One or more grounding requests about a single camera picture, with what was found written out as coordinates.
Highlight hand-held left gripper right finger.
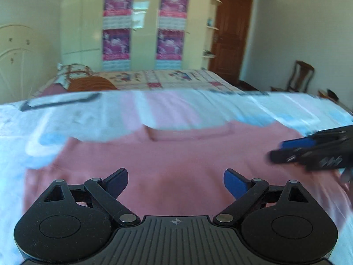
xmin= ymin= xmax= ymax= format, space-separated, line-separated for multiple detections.
xmin=212 ymin=168 xmax=311 ymax=226

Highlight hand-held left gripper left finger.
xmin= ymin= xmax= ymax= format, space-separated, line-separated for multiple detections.
xmin=41 ymin=168 xmax=141 ymax=227

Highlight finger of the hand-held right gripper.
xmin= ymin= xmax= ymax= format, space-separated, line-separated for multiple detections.
xmin=279 ymin=136 xmax=317 ymax=151
xmin=266 ymin=148 xmax=307 ymax=165

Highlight pink sweater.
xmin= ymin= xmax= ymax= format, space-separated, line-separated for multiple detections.
xmin=23 ymin=120 xmax=353 ymax=235

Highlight dark wooden chair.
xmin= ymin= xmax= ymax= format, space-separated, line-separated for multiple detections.
xmin=287 ymin=60 xmax=315 ymax=93

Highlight pastel patterned bed sheet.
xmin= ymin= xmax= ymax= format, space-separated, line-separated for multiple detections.
xmin=0 ymin=90 xmax=353 ymax=265

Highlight orange striped cushion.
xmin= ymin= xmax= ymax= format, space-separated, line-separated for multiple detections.
xmin=67 ymin=76 xmax=120 ymax=92

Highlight maroon cloth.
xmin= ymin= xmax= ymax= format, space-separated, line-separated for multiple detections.
xmin=34 ymin=83 xmax=72 ymax=98

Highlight cartoon print quilt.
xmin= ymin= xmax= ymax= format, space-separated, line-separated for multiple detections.
xmin=94 ymin=68 xmax=246 ymax=93

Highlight plaid patterned pillow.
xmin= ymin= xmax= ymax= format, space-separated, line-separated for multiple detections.
xmin=56 ymin=63 xmax=98 ymax=88

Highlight brown wooden door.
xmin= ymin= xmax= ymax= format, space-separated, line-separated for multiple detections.
xmin=208 ymin=0 xmax=253 ymax=87

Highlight cream wardrobe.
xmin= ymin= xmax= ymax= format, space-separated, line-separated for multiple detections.
xmin=61 ymin=0 xmax=276 ymax=71

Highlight cream corner shelves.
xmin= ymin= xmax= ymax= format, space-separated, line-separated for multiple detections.
xmin=202 ymin=0 xmax=223 ymax=59

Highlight cream round headboard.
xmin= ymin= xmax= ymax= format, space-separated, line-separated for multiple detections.
xmin=0 ymin=24 xmax=37 ymax=104

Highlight purple wall poster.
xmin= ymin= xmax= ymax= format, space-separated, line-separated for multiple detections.
xmin=155 ymin=30 xmax=185 ymax=70
xmin=158 ymin=0 xmax=190 ymax=30
xmin=102 ymin=28 xmax=131 ymax=71
xmin=103 ymin=0 xmax=135 ymax=30

